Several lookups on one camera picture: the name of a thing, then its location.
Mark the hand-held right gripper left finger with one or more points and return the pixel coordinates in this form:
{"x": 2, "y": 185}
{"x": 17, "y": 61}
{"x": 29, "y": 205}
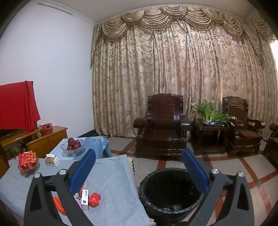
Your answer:
{"x": 83, "y": 169}

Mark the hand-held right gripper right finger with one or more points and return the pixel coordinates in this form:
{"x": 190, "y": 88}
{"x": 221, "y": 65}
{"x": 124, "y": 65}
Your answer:
{"x": 194, "y": 169}

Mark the red wrapper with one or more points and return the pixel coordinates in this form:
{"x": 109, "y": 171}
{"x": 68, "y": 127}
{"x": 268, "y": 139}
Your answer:
{"x": 95, "y": 198}

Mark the white medicine box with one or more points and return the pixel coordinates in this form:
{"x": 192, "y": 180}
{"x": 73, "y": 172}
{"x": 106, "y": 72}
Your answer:
{"x": 85, "y": 201}

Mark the black lined trash bin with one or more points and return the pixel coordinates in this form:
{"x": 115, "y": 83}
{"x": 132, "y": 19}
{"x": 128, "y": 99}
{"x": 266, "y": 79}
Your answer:
{"x": 171, "y": 195}

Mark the pink plastic wrapper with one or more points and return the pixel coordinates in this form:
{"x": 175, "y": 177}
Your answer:
{"x": 78, "y": 204}

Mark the orange foam net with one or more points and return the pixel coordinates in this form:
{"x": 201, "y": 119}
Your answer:
{"x": 59, "y": 205}

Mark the glass fruit bowl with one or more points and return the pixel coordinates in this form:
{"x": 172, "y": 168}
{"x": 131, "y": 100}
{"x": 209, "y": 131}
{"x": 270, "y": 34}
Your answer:
{"x": 72, "y": 153}

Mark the dark red apple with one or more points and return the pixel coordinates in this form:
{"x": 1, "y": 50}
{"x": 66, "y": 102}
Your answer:
{"x": 77, "y": 145}
{"x": 71, "y": 140}
{"x": 70, "y": 147}

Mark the beige tissue box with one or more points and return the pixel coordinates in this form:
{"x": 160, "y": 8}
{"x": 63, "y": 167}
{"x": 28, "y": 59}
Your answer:
{"x": 51, "y": 160}

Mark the dark wooden side table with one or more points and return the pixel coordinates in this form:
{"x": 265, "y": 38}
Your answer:
{"x": 209, "y": 137}

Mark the blue white ceramic bowl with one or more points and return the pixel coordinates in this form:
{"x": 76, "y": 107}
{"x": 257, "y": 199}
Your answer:
{"x": 210, "y": 123}

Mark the light wooden cabinet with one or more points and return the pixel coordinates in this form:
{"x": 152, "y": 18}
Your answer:
{"x": 43, "y": 141}

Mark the glass dish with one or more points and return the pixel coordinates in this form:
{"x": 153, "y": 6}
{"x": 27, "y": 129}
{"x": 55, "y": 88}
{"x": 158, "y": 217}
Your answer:
{"x": 29, "y": 172}

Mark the red ornament on cabinet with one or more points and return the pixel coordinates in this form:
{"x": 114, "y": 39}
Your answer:
{"x": 46, "y": 129}

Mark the dark wooden slatted armchair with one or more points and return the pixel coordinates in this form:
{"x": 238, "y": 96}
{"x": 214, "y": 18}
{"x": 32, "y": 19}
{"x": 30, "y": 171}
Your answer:
{"x": 164, "y": 121}

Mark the red patterned packet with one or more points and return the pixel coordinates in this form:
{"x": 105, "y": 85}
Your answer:
{"x": 27, "y": 159}

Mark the green flowering plant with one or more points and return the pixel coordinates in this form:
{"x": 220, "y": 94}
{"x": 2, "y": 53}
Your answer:
{"x": 207, "y": 110}

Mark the dark wooden cushioned armchair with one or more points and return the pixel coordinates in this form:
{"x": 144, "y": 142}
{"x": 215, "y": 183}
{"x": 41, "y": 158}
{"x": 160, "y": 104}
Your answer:
{"x": 241, "y": 130}

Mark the red cloth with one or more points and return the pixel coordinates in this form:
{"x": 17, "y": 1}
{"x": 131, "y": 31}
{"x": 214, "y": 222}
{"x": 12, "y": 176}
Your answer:
{"x": 17, "y": 104}

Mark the beige floral curtain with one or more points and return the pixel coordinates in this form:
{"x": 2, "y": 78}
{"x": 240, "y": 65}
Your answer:
{"x": 173, "y": 76}

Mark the beige swag curtain valance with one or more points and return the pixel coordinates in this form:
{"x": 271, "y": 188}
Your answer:
{"x": 152, "y": 17}

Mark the white wall conduit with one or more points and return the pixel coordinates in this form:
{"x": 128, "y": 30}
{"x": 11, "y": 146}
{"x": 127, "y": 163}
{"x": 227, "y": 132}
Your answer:
{"x": 54, "y": 7}

